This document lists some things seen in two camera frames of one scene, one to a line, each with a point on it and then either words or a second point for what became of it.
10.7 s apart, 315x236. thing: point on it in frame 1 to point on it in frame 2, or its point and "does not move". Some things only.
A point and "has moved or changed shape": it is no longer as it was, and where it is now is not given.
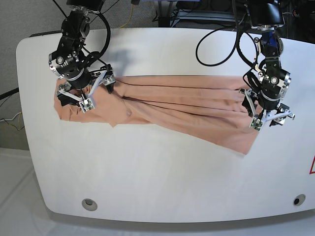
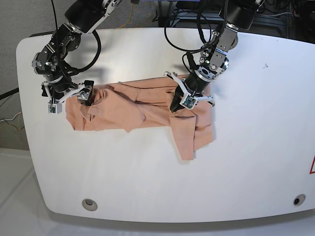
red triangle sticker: (312, 165) does not move
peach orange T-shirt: (208, 109) has moved or changed shape
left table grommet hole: (89, 204) does not move
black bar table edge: (43, 33) does not move
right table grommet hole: (299, 199) does not move
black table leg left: (10, 93) does not move
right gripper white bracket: (278, 118) to (182, 98)
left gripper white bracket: (106, 76) to (87, 103)
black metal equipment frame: (299, 16) does not move
